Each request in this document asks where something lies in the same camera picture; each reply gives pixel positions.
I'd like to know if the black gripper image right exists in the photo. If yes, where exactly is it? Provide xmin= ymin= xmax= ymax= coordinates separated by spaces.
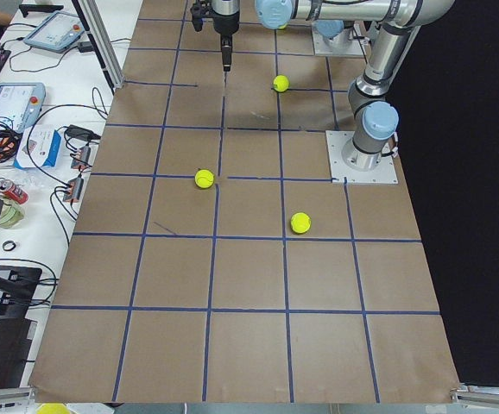
xmin=190 ymin=0 xmax=240 ymax=72

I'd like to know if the metal base plate arm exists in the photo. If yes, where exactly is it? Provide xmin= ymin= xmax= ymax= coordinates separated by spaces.
xmin=325 ymin=130 xmax=398 ymax=185
xmin=312 ymin=20 xmax=368 ymax=58

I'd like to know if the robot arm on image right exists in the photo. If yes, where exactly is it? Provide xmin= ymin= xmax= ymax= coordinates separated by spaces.
xmin=254 ymin=0 xmax=453 ymax=172

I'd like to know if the tennis ball centre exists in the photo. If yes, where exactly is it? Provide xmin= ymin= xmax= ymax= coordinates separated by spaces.
xmin=272 ymin=74 xmax=290 ymax=93

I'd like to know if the tennis ball front right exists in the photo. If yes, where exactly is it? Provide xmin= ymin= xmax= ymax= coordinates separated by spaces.
xmin=194 ymin=169 xmax=215 ymax=189

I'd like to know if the tennis ball far right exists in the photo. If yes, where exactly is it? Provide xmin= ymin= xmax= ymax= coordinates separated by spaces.
xmin=290 ymin=211 xmax=312 ymax=235

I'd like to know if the teach pendant far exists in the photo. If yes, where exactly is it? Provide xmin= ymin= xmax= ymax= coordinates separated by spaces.
xmin=23 ymin=10 xmax=85 ymax=53

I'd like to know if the teach pendant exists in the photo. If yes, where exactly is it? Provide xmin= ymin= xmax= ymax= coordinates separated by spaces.
xmin=0 ymin=82 xmax=46 ymax=133
xmin=23 ymin=10 xmax=85 ymax=53

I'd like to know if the black power adapter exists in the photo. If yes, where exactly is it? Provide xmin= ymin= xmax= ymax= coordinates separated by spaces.
xmin=65 ymin=124 xmax=101 ymax=142

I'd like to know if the teach pendant near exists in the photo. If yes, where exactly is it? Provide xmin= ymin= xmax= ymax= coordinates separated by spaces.
xmin=0 ymin=82 xmax=46 ymax=133

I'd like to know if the blue white paper box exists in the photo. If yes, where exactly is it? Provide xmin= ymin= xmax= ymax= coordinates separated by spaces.
xmin=13 ymin=125 xmax=61 ymax=169

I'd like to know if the red soda can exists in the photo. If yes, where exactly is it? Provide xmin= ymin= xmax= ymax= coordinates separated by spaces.
xmin=0 ymin=179 xmax=28 ymax=204

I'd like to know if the green tape roll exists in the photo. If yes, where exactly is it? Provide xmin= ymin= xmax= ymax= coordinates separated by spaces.
xmin=0 ymin=199 xmax=24 ymax=229

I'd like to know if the aluminium frame post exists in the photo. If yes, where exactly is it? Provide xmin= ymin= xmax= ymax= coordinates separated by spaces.
xmin=72 ymin=0 xmax=124 ymax=94

